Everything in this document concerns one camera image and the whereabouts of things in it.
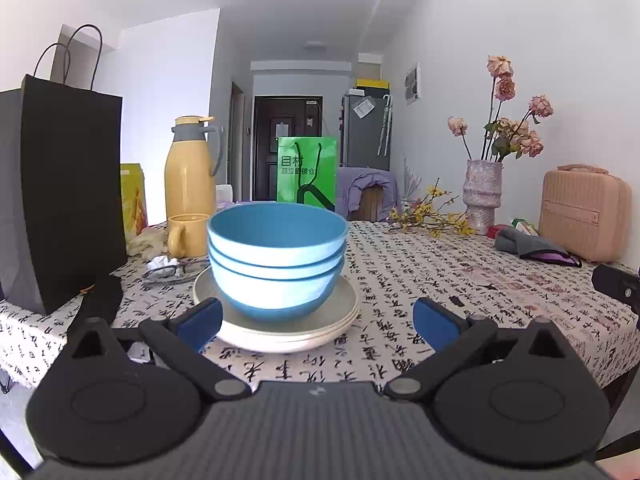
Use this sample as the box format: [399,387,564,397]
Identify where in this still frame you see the bunch of dried roses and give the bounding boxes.
[447,55,554,163]

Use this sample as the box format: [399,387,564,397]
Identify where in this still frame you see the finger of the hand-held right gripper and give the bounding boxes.
[591,263,640,331]

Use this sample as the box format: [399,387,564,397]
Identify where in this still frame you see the yellow flower branch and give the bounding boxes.
[389,185,476,238]

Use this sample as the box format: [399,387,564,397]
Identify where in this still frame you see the pink hard case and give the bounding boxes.
[539,164,632,263]

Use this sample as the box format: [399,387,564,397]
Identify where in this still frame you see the yellow thermos jug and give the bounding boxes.
[165,116,223,218]

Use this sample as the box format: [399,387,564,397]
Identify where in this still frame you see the grey refrigerator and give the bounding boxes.
[341,87,392,171]

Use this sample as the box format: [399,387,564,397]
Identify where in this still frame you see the purple pouch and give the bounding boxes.
[532,250,582,268]

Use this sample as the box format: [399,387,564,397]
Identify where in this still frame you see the black paper bag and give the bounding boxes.
[0,24,128,316]

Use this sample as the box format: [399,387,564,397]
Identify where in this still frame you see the white wall panel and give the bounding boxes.
[404,63,420,106]

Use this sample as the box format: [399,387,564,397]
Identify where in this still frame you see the white folded umbrella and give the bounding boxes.
[377,92,392,156]

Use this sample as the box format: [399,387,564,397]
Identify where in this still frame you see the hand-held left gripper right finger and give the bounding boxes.
[384,297,573,402]

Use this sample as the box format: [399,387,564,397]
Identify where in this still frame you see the blue bowl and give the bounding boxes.
[207,203,349,267]
[210,260,345,323]
[209,247,347,282]

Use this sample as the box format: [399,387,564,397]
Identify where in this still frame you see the wooden chair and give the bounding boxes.
[361,185,393,222]

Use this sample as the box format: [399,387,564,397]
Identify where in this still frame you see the grey cloth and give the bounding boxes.
[494,226,568,261]

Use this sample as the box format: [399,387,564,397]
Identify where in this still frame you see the dark brown entrance door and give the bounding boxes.
[252,96,323,202]

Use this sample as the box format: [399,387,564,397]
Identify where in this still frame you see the clear-framed glasses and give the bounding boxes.
[141,258,211,286]

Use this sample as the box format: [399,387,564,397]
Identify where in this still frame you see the interior side door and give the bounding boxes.
[230,80,247,201]

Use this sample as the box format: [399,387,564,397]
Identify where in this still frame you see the yellow mug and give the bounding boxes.
[167,214,211,258]

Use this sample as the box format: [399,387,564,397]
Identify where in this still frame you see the purple jacket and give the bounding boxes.
[336,166,401,222]

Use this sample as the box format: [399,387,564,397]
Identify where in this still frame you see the white rubber gloves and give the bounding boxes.
[127,225,171,262]

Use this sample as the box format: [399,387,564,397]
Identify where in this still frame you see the cream plate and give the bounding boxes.
[212,307,361,345]
[217,317,360,354]
[193,265,359,337]

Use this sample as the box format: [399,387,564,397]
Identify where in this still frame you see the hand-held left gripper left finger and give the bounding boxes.
[65,297,252,403]

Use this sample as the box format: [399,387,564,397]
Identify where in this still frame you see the yellow-green box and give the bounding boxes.
[120,162,149,238]

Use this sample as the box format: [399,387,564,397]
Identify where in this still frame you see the black glasses case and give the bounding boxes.
[66,275,124,341]

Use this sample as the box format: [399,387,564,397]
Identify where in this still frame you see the green paper bag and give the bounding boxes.
[276,136,338,211]

